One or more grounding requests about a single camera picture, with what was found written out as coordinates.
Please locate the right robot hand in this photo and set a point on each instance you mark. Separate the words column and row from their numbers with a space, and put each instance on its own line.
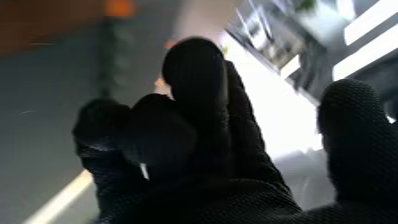
column 195, row 140

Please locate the dark mat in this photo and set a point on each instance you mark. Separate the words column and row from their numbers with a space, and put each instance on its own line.
column 41, row 116

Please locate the white sheet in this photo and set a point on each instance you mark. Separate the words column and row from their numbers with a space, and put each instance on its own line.
column 277, row 103

